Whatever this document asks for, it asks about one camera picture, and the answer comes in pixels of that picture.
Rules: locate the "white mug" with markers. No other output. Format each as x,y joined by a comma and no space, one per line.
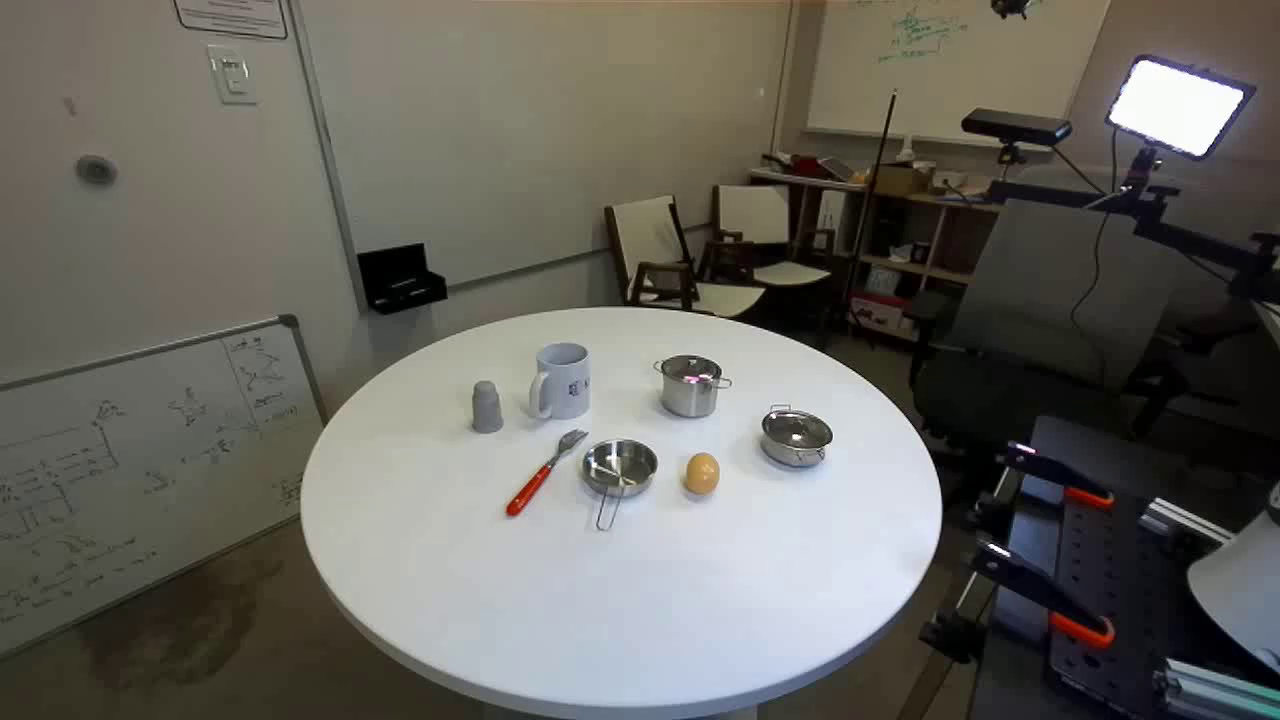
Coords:
564,381

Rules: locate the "white wall sign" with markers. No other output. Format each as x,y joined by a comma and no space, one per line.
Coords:
231,15

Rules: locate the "black wall tray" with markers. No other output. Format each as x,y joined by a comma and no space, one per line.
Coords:
400,279

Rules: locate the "tan egg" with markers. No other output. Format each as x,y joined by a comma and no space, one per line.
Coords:
703,475

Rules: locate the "white light switch plate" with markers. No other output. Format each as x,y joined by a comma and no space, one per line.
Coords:
234,72

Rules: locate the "small grey cup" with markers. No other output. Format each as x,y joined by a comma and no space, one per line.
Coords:
487,405

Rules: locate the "aluminium rail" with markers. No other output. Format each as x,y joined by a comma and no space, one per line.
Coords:
1212,691
1185,519

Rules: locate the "LED light panel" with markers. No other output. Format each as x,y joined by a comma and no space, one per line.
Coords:
1179,107

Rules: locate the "dark round wall fixture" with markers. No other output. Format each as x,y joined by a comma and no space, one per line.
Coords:
95,170

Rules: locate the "cardboard box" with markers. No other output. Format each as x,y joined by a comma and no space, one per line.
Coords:
906,179

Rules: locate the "small silver strainer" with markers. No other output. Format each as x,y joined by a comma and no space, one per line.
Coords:
616,470

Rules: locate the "thin black pole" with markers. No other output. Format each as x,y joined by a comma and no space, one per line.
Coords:
883,174

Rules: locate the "large wall whiteboard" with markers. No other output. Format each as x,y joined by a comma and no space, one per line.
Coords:
535,121

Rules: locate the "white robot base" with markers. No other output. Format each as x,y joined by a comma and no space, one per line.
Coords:
1243,585

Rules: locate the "black stereo camera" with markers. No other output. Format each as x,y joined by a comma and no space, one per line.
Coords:
1019,124

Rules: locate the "whiteboard leaning on wall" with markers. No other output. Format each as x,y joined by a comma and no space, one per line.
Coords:
133,481

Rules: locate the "wooden shelf unit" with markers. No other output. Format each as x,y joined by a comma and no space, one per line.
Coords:
932,226

